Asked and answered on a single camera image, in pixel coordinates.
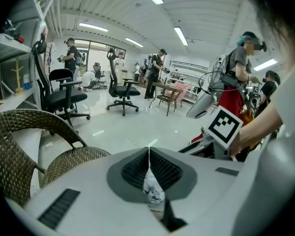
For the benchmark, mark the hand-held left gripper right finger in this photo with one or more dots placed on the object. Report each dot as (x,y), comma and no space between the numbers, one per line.
(206,193)

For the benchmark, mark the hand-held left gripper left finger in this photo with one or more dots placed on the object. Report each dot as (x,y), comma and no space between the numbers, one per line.
(88,200)

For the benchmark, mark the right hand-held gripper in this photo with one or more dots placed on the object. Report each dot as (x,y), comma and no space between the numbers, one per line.
(223,126)

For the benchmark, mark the white black printed clothes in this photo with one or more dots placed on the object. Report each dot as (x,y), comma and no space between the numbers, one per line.
(153,190)

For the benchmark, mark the person's right forearm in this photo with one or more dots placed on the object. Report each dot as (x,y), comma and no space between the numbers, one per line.
(255,126)

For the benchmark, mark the pink upholstered chair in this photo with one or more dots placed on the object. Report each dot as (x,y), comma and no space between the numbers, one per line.
(183,87)

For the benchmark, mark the white background shelf rack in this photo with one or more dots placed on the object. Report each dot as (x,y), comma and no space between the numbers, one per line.
(186,70)

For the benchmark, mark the black office chair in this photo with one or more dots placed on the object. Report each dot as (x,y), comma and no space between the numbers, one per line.
(123,90)
(64,97)
(98,71)

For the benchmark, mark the person's white shirt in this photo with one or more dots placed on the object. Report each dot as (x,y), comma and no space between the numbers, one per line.
(290,95)

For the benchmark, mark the brown wicker chair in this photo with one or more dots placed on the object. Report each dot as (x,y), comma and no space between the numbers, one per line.
(9,151)

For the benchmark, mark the large glass window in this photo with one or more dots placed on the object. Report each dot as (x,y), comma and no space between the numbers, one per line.
(98,50)

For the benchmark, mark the small blue box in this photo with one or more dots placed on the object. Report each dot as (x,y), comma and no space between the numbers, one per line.
(27,83)

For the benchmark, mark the small wooden stand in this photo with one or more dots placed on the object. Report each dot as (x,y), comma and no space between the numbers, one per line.
(18,80)

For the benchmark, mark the black coat stand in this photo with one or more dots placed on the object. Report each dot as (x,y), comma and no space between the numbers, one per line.
(50,58)

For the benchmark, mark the white metal shelving unit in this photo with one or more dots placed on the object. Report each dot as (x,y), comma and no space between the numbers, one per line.
(12,50)

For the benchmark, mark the red black tool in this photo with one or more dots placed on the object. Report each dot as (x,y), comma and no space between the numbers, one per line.
(18,38)

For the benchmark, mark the dark metal frame table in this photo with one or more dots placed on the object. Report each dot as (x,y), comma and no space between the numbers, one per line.
(168,90)

